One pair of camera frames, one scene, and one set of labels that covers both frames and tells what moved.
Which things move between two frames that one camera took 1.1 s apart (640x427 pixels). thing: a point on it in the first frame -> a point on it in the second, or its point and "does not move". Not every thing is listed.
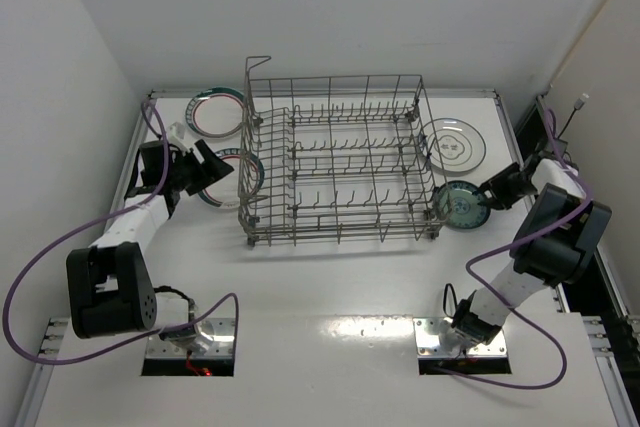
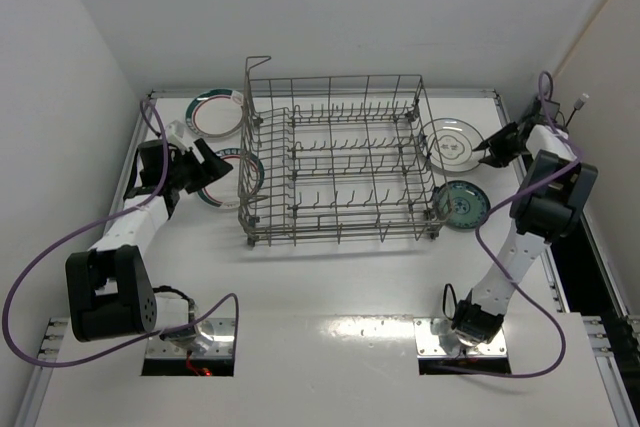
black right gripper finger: (486, 186) -> (497, 138)
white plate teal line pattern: (453, 145) does not move
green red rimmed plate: (215, 112) does not move
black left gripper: (198, 173) does not move
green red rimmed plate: (239, 185) does not move
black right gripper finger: (490, 203) -> (494, 159)
